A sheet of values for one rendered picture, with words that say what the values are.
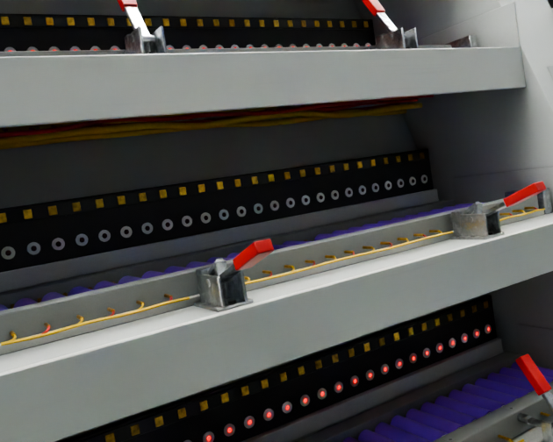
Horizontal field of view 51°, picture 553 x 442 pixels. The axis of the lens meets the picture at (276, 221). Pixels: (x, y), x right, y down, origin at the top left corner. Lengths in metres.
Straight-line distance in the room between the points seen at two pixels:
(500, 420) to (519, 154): 0.31
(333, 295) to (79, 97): 0.23
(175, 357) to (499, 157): 0.50
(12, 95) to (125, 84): 0.08
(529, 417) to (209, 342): 0.33
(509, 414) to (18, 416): 0.42
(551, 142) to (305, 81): 0.31
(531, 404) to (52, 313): 0.44
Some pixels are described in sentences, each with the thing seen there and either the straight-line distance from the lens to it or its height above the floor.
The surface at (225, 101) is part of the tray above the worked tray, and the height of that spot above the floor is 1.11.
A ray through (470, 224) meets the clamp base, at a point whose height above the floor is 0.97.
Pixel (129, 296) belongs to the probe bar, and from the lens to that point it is 0.42.
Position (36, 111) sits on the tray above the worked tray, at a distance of 0.43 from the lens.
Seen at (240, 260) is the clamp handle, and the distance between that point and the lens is 0.36.
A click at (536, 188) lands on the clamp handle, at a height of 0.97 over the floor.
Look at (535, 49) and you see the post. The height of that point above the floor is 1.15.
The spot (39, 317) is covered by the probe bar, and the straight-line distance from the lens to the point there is 0.41.
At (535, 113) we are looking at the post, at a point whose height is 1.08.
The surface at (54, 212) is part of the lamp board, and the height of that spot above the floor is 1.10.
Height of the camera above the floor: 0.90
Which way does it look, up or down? 14 degrees up
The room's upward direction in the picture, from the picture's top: 19 degrees counter-clockwise
